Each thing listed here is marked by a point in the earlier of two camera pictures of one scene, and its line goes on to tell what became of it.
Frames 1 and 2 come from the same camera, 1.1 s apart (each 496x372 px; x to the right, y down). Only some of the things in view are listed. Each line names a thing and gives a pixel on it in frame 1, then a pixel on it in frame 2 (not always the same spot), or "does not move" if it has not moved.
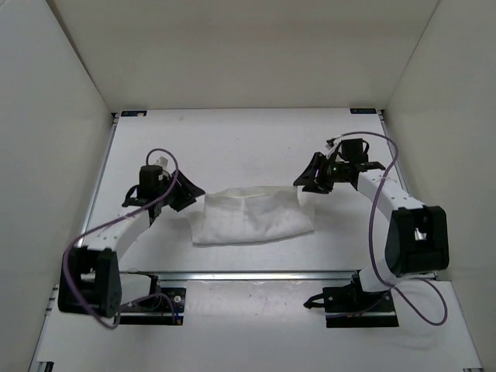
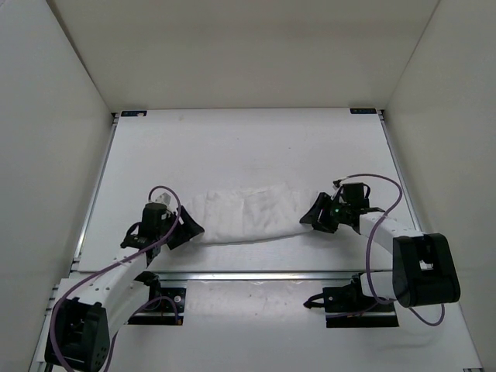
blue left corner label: [133, 112] does not move
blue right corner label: [363, 111] does not move
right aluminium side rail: [382, 112] does not move
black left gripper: [187, 192] to [187, 229]
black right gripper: [310, 181] to [316, 216]
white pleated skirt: [242, 214] does not move
